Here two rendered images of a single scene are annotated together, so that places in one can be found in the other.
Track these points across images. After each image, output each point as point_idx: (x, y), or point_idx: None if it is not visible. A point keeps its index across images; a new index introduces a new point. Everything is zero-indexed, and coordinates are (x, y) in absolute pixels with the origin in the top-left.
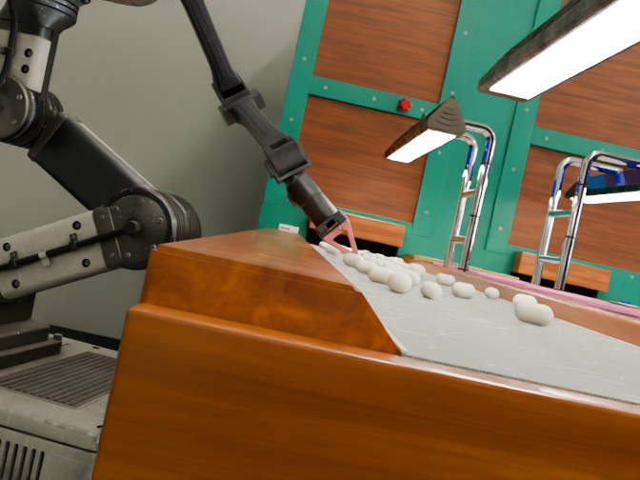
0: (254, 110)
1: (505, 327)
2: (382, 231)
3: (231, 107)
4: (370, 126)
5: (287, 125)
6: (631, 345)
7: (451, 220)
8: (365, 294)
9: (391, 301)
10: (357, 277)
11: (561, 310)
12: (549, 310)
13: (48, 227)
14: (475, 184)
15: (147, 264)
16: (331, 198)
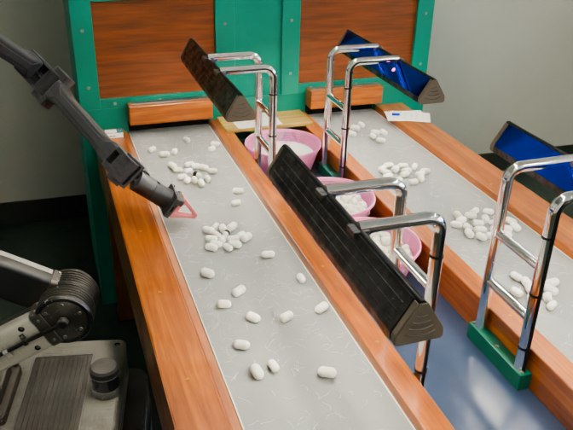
0: (72, 105)
1: (315, 419)
2: (193, 110)
3: (47, 97)
4: (156, 15)
5: (79, 37)
6: (374, 371)
7: (248, 77)
8: (250, 424)
9: (263, 424)
10: (228, 345)
11: (342, 316)
12: (334, 372)
13: (0, 334)
14: (262, 41)
15: (80, 338)
16: (141, 89)
